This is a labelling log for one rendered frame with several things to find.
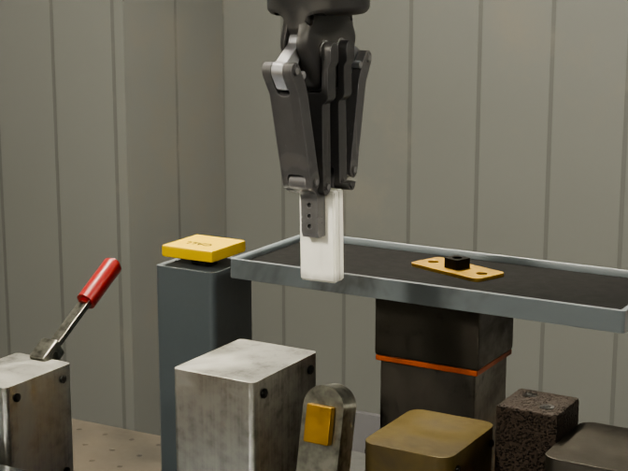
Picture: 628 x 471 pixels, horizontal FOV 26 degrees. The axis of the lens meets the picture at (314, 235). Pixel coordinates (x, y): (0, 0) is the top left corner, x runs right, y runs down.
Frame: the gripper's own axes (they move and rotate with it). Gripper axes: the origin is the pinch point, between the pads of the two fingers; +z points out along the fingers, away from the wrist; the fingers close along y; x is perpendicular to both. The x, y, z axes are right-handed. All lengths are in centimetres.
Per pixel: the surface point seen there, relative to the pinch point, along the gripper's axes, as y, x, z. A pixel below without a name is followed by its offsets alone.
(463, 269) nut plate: -20.7, 3.0, 7.0
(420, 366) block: -15.8, 1.0, 14.8
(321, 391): 0.0, -0.3, 12.5
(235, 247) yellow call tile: -21.6, -21.3, 7.4
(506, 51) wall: -252, -80, 7
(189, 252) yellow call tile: -17.5, -24.0, 7.4
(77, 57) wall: -201, -183, 7
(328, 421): 1.1, 1.0, 14.3
